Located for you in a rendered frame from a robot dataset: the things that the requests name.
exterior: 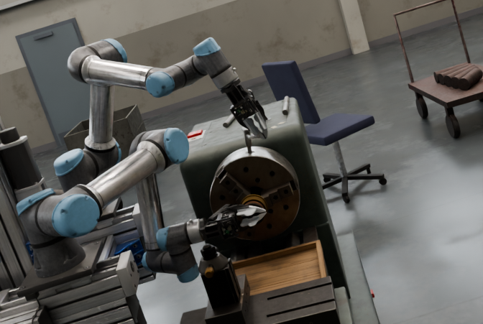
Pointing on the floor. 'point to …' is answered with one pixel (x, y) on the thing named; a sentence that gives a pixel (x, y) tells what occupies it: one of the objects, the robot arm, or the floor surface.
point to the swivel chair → (315, 134)
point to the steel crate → (135, 123)
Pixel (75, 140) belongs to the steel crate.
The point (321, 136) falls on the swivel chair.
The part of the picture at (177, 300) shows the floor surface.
